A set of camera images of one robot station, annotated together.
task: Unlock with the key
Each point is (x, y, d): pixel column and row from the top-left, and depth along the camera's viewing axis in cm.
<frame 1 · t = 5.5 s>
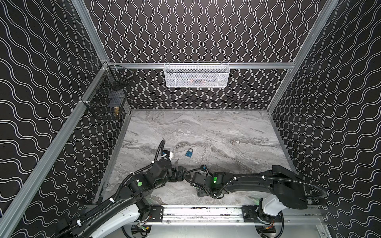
left hand: (183, 172, 74), fingers open
right hand: (202, 191, 81), fingers open
blue padlock: (189, 152, 99), on the table

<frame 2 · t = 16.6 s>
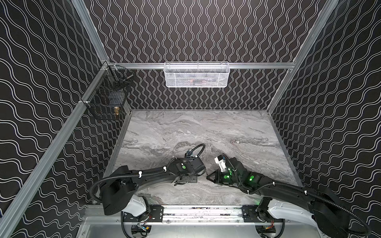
left hand: (196, 179, 80), fingers open
right hand: (206, 178, 78), fingers closed
the named things where they were.

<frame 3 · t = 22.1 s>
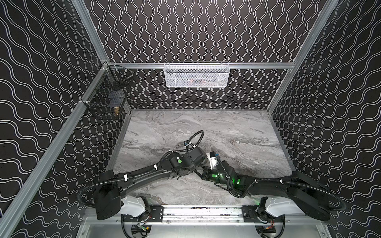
left hand: (202, 164, 76), fingers open
right hand: (193, 171, 77), fingers closed
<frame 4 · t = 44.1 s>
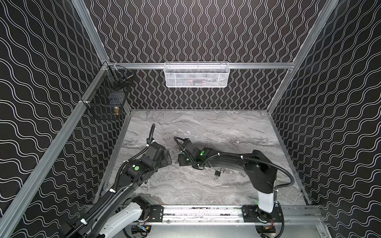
left hand: (165, 157, 76), fingers open
right hand: (182, 160, 88), fingers open
